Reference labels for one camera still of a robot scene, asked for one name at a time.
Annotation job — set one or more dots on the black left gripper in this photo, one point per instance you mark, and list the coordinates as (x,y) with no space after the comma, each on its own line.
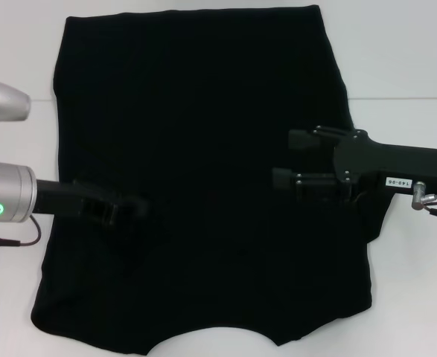
(54,197)

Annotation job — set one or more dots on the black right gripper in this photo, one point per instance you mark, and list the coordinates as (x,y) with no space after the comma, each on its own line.
(389,163)

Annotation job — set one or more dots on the black t-shirt with FREE print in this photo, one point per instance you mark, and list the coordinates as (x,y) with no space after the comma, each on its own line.
(203,111)

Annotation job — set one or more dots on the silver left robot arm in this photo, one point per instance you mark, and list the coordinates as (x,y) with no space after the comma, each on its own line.
(9,193)

